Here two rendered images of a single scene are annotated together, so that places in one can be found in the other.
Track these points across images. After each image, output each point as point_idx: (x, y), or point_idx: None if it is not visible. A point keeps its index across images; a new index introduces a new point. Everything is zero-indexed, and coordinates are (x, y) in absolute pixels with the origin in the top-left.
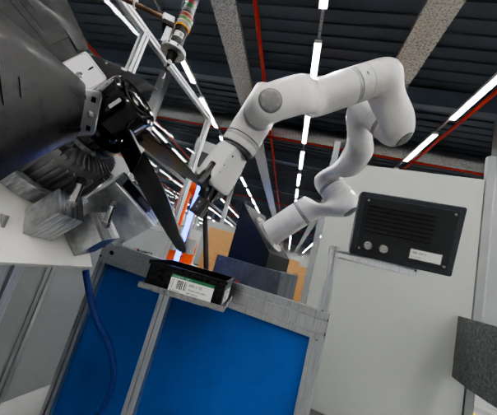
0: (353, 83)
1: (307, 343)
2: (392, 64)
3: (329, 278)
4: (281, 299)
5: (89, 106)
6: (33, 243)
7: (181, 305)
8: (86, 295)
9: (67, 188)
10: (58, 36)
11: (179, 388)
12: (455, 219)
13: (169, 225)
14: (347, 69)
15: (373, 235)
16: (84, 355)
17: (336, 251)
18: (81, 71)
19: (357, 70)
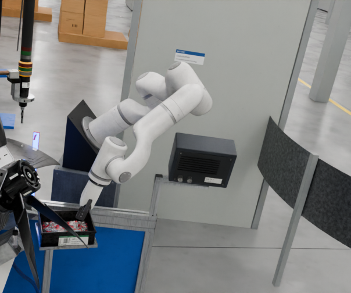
0: (169, 125)
1: (143, 233)
2: (194, 102)
3: (156, 196)
4: (124, 214)
5: None
6: (0, 268)
7: None
8: (14, 267)
9: None
10: None
11: (60, 274)
12: (230, 161)
13: (64, 227)
14: (165, 114)
15: (183, 172)
16: None
17: (160, 180)
18: None
19: (171, 115)
